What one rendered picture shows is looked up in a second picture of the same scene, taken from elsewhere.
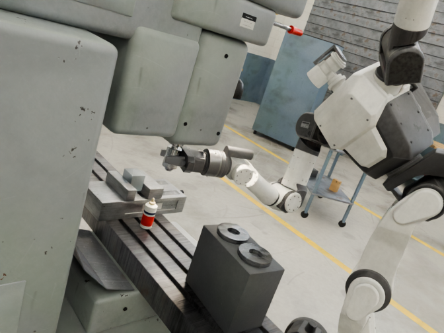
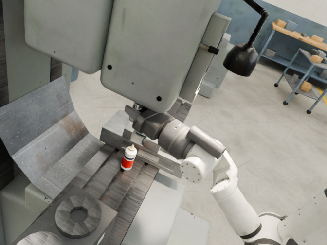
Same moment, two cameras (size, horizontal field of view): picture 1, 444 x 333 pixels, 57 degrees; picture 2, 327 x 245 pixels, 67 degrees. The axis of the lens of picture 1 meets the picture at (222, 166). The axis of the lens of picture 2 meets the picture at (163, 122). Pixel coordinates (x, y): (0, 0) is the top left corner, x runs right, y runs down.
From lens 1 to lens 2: 0.98 m
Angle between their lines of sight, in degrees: 50
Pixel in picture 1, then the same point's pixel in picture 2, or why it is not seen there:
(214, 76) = (147, 12)
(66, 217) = not seen: outside the picture
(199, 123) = (130, 74)
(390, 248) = not seen: outside the picture
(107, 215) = (106, 139)
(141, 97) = (41, 11)
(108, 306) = (33, 198)
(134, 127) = (41, 45)
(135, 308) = not seen: hidden behind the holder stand
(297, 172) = (301, 224)
